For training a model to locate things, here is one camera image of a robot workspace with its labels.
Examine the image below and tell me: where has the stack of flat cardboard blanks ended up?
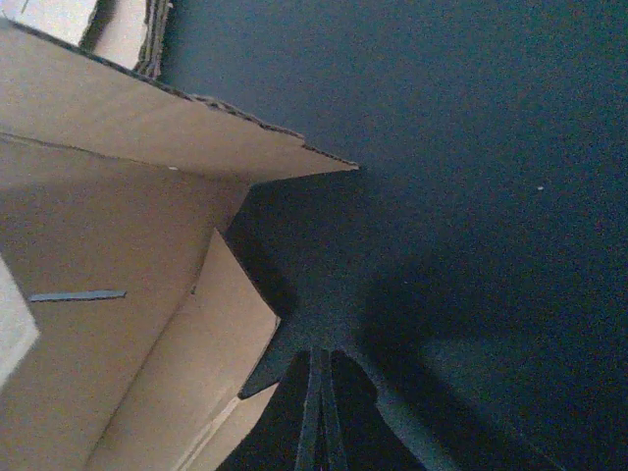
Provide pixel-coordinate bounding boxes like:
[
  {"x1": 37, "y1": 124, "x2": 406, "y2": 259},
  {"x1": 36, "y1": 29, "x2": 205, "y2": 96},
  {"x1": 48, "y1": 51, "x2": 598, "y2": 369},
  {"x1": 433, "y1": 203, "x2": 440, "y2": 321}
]
[{"x1": 1, "y1": 0, "x2": 174, "y2": 79}]

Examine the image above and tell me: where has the cardboard box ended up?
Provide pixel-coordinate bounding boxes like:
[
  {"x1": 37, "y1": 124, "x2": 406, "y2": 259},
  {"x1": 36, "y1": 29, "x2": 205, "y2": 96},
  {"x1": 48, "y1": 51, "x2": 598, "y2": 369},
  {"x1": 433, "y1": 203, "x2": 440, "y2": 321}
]
[{"x1": 1, "y1": 21, "x2": 355, "y2": 470}]

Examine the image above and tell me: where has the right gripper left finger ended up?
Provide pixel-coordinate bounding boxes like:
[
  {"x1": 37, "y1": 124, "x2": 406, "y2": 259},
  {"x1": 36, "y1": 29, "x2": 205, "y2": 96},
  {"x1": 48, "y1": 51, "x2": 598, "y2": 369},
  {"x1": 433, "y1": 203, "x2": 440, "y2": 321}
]
[{"x1": 219, "y1": 348, "x2": 322, "y2": 471}]

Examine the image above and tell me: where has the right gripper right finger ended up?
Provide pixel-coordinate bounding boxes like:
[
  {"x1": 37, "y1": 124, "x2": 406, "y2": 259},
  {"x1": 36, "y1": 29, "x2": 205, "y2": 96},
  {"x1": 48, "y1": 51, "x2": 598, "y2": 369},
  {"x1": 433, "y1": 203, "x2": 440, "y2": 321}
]
[{"x1": 322, "y1": 350, "x2": 425, "y2": 470}]

